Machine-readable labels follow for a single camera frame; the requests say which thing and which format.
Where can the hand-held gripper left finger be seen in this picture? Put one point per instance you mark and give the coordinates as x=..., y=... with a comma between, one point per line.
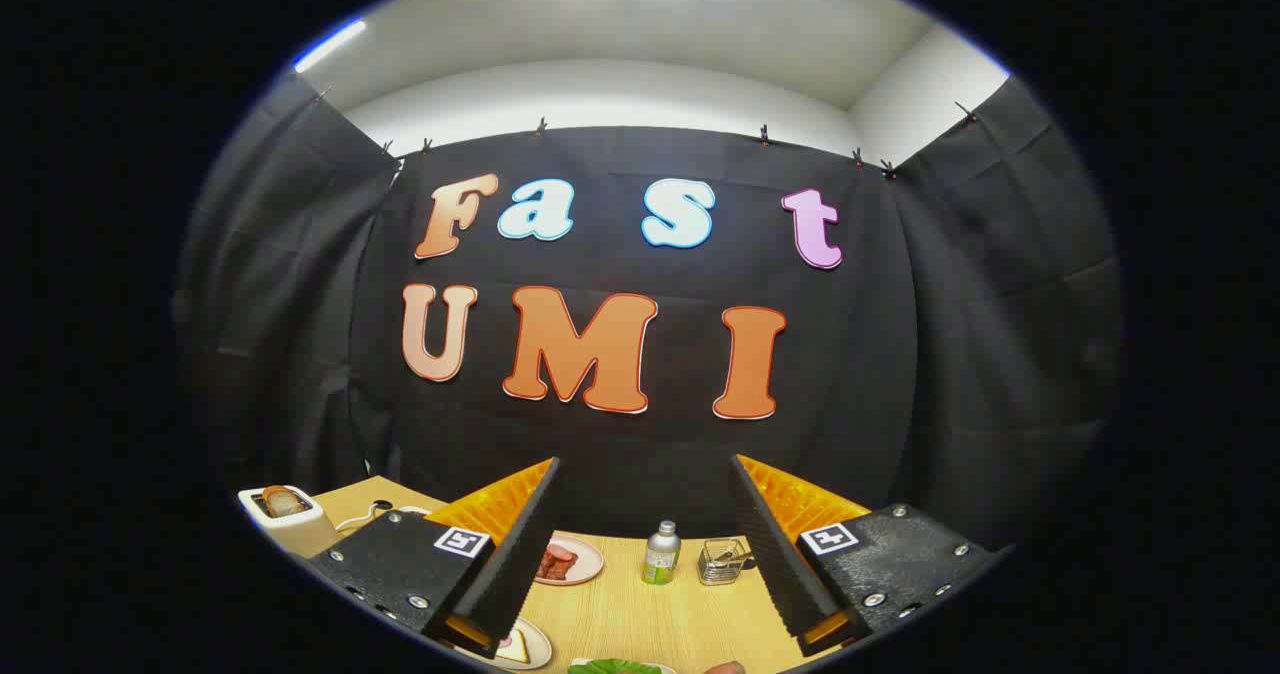
x=510, y=564

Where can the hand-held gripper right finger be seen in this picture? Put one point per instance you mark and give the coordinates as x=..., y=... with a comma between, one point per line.
x=775, y=564

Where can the green lettuce leaf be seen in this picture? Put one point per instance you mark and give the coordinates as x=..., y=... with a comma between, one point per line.
x=615, y=668

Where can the toasted bread slice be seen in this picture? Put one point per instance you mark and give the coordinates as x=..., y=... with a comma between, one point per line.
x=285, y=501

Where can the brown cooked meat piece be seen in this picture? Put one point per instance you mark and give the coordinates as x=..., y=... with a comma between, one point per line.
x=555, y=562

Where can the pink plate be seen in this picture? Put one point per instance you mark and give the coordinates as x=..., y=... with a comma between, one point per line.
x=587, y=554

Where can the round white plate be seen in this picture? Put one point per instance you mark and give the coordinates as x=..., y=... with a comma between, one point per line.
x=537, y=642

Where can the white bread slice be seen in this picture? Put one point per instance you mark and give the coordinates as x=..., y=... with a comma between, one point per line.
x=517, y=649

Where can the silver bottle with green label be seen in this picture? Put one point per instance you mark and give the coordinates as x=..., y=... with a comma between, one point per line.
x=661, y=559

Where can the cream white toaster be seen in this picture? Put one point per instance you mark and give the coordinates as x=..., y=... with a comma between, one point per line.
x=300, y=536

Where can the ceiling light strip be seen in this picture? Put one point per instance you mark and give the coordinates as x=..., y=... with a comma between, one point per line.
x=330, y=44

